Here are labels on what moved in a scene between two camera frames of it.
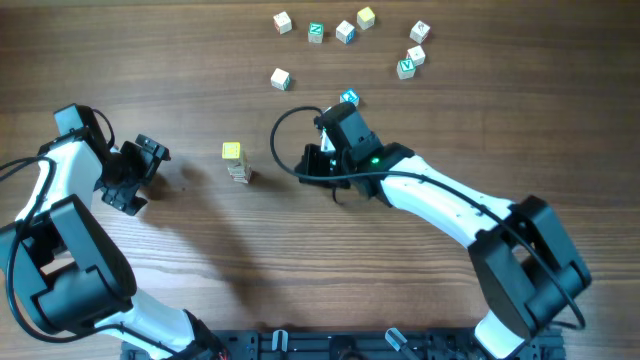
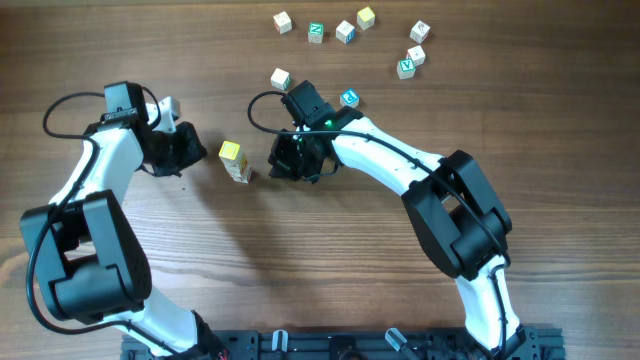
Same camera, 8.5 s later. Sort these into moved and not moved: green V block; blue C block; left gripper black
Moved: left gripper black
Not moved: green V block; blue C block
